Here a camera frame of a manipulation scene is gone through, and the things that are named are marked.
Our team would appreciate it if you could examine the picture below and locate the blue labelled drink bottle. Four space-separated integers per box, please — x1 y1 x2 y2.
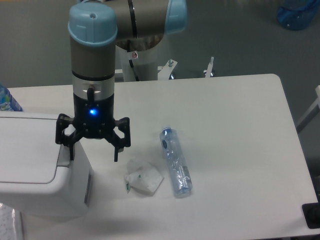
0 84 24 112

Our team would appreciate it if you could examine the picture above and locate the blue plastic water jug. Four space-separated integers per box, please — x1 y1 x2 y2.
276 0 320 31

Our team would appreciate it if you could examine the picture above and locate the black device at table edge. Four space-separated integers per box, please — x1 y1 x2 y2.
302 202 320 229

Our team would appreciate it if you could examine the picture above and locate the white frame at right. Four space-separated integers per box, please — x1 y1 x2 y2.
296 85 320 134

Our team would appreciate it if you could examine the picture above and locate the metal clamp screw right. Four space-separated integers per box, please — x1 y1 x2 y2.
203 56 215 78

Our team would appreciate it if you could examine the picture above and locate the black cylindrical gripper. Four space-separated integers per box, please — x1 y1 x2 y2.
54 73 132 163

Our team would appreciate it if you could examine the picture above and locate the clear crushed plastic bottle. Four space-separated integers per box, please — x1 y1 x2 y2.
159 125 193 198

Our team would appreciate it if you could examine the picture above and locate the black cable on pedestal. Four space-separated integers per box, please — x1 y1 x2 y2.
126 38 140 82

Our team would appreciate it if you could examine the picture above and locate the white speckled bag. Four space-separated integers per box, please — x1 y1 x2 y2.
0 203 24 240

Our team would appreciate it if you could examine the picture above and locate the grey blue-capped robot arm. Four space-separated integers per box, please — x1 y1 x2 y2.
55 0 188 161

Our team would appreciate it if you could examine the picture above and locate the white push-top trash can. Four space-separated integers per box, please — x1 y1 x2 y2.
0 111 93 217

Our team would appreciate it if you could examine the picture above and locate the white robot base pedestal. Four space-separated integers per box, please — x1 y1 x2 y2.
116 46 158 82

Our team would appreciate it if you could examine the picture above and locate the crumpled white paper wrapper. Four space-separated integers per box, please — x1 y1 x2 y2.
124 158 164 195

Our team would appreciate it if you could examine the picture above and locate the white table clamp bracket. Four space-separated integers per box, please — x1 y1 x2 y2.
114 59 178 82

